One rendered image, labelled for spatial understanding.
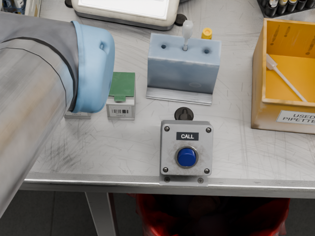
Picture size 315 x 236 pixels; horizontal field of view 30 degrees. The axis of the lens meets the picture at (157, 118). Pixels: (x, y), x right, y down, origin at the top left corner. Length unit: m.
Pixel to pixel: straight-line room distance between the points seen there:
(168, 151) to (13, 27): 0.36
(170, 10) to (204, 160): 0.26
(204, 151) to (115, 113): 0.15
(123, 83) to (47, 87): 0.43
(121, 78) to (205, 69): 0.12
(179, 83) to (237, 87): 0.10
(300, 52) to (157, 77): 0.23
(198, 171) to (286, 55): 0.26
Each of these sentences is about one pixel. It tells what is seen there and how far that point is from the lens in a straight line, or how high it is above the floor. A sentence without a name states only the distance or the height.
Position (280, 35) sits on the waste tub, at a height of 0.94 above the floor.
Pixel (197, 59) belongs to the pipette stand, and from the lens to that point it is 0.82.
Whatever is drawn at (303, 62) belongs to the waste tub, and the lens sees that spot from 0.95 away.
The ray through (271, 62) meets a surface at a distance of 0.92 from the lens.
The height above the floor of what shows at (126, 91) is 0.94.
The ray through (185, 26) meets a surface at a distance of 0.77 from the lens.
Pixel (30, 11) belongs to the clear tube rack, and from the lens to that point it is 0.92.
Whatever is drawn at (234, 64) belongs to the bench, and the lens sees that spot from 0.94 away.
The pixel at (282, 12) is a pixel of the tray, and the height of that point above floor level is 0.88.
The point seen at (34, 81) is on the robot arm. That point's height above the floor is 1.33.
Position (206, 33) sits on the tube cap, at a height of 0.89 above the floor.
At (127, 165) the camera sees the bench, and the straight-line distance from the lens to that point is 0.85.
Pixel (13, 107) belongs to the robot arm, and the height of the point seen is 1.36.
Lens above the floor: 1.68
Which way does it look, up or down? 66 degrees down
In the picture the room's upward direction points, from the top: 4 degrees clockwise
